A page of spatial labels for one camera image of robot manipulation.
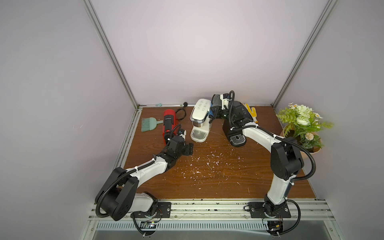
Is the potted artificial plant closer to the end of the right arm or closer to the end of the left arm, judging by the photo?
the end of the right arm

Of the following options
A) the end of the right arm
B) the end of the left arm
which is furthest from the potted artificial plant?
the end of the left arm

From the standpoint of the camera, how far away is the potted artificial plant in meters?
0.73
